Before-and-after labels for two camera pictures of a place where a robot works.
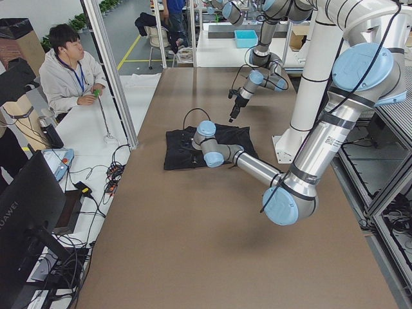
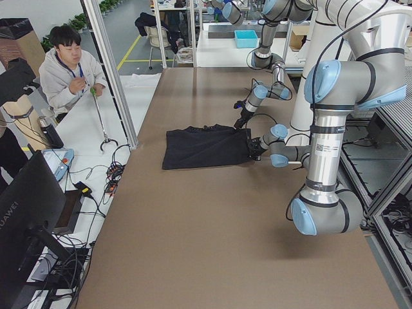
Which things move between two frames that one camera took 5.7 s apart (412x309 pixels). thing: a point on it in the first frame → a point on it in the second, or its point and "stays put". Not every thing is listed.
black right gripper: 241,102 → 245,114
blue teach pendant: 59,160 stays put
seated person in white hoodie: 68,76 stays put
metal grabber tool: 97,93 → 105,139
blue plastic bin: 246,38 stays put
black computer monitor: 33,207 stays put
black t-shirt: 179,152 stays put
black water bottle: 49,133 stays put
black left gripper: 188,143 → 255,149
